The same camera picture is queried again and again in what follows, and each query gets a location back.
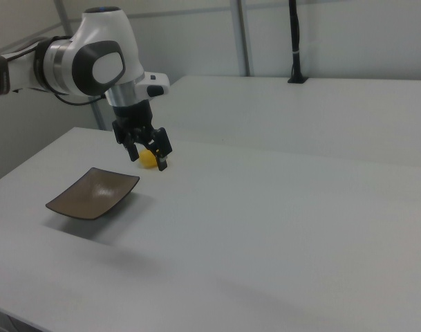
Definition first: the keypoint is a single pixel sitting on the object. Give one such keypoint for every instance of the brown square ceramic plate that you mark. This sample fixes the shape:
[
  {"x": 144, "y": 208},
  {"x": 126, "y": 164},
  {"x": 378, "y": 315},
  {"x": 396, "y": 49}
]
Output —
[{"x": 92, "y": 193}]

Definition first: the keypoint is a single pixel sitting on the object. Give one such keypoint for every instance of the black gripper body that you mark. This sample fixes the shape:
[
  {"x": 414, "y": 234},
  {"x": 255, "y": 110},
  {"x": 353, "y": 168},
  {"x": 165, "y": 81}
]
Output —
[{"x": 134, "y": 115}]

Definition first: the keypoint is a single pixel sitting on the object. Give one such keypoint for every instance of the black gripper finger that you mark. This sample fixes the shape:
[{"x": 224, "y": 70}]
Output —
[
  {"x": 162, "y": 145},
  {"x": 131, "y": 150}
]

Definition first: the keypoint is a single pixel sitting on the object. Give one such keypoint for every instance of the black camera pole with base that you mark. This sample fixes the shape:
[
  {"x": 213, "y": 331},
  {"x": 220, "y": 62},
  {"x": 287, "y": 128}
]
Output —
[{"x": 295, "y": 34}]

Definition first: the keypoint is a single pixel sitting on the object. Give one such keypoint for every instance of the yellow potato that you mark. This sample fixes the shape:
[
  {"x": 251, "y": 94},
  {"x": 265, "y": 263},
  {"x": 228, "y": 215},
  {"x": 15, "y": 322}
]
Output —
[{"x": 146, "y": 160}]

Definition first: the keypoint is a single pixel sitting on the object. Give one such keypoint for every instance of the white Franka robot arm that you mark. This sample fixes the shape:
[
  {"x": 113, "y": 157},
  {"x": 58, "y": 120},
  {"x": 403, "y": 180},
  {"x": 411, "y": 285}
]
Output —
[{"x": 103, "y": 65}]

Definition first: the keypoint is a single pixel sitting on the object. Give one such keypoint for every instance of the grey metal partition post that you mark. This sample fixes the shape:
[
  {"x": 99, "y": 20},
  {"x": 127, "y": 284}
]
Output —
[{"x": 244, "y": 41}]

